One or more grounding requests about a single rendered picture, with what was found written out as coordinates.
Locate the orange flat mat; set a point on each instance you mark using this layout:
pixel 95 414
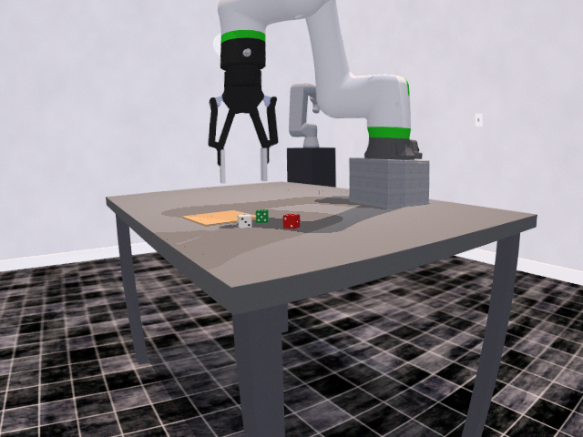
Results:
pixel 216 218

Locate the green die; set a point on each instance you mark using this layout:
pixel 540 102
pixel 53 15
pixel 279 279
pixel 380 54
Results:
pixel 262 216

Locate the red die with white pips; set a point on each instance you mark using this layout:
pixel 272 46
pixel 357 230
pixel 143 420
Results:
pixel 291 221

